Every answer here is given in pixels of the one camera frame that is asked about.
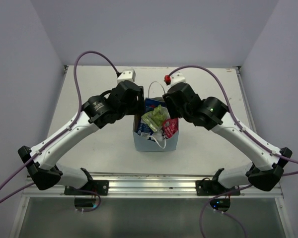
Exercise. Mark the green small snack packet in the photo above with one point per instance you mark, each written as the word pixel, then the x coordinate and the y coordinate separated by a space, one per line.
pixel 155 118

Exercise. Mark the red small snack packet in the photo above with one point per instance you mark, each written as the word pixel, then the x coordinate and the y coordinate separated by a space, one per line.
pixel 169 127

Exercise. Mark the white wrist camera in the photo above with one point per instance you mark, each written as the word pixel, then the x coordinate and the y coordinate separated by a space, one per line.
pixel 175 78
pixel 126 75

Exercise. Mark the aluminium rail frame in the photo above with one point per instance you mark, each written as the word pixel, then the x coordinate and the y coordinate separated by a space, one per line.
pixel 172 174

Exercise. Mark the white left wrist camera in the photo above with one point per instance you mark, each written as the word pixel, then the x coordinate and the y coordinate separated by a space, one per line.
pixel 126 75

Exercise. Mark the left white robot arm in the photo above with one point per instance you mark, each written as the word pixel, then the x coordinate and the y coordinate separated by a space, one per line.
pixel 41 160

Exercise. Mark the purple Fox's candy bag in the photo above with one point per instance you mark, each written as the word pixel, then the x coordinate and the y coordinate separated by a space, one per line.
pixel 159 136

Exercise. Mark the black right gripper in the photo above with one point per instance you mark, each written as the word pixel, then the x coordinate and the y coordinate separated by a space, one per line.
pixel 173 111

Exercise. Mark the blue white snack bag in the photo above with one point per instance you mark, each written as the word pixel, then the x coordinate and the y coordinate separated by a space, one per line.
pixel 142 128

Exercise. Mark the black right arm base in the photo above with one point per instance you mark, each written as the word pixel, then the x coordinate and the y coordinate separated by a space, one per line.
pixel 208 187

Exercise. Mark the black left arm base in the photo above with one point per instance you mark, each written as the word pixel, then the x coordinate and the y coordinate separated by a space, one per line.
pixel 84 187

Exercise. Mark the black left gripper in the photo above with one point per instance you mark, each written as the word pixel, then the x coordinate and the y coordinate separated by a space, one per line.
pixel 139 104

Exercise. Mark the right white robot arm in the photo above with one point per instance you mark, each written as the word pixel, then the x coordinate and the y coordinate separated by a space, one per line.
pixel 266 167

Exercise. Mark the light blue paper bag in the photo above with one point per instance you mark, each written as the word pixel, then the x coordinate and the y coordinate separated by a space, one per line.
pixel 144 145

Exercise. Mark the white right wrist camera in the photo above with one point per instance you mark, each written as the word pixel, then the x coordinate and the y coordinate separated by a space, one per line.
pixel 175 78

